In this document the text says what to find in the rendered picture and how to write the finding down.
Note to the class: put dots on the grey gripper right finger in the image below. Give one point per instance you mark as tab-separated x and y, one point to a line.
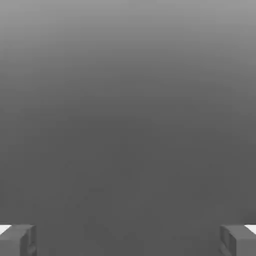
240	242

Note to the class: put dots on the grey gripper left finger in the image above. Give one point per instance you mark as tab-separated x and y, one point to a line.
16	241

